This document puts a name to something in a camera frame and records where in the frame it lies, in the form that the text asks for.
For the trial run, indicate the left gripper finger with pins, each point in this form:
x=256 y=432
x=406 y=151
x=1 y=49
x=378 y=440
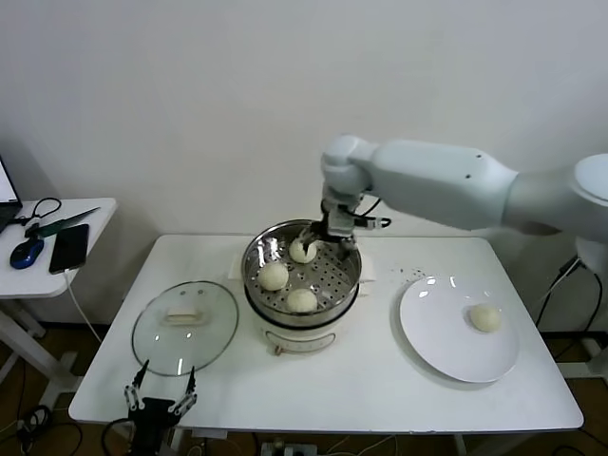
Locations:
x=134 y=399
x=184 y=402

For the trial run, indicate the black laptop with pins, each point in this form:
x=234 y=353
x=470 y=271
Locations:
x=7 y=211

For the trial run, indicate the white steamed baozi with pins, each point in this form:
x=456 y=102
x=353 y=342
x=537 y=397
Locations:
x=484 y=317
x=301 y=300
x=298 y=255
x=272 y=276

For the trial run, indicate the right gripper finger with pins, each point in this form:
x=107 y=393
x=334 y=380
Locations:
x=348 y=249
x=314 y=236

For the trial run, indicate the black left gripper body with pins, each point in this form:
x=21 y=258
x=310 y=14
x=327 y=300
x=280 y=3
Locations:
x=151 y=411

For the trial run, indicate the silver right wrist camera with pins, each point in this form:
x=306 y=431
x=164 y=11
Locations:
x=342 y=224

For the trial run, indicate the white floor power strip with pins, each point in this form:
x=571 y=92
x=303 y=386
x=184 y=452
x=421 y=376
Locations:
x=294 y=450

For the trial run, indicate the white round plate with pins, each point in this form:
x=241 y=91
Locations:
x=427 y=332

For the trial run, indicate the blue computer mouse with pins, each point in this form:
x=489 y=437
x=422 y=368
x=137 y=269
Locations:
x=26 y=252

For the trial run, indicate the black smartphone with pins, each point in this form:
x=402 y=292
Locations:
x=69 y=249

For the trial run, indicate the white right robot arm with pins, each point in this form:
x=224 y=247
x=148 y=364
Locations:
x=427 y=180

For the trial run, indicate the white side table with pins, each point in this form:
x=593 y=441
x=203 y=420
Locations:
x=97 y=214

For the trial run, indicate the white electric cooker base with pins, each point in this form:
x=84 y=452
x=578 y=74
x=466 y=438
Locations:
x=299 y=339

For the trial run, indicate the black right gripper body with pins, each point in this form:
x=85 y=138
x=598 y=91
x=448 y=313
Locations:
x=327 y=221

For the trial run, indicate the stainless steel steamer basket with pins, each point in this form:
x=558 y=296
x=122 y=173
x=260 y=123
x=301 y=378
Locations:
x=332 y=290

